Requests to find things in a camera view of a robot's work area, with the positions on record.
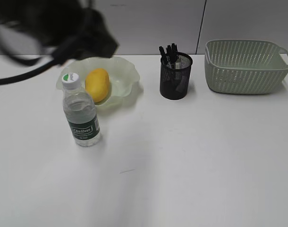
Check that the yellow mango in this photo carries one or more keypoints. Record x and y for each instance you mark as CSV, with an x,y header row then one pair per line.
x,y
97,84

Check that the black marker pen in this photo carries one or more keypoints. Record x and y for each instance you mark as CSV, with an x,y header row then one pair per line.
x,y
174,55
164,58
170,56

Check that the clear water bottle green label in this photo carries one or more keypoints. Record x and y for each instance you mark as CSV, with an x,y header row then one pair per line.
x,y
80,111

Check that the grey white eraser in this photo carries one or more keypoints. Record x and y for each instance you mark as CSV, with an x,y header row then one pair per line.
x,y
178,65
180,88

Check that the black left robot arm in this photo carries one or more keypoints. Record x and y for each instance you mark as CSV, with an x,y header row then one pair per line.
x,y
74,30

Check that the translucent green wavy plate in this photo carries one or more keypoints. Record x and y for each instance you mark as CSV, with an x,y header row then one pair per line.
x,y
122,73

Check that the black mesh pen holder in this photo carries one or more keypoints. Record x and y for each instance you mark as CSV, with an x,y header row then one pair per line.
x,y
170,78

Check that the pale green plastic basket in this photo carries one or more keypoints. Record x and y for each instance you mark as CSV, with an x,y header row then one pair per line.
x,y
244,67

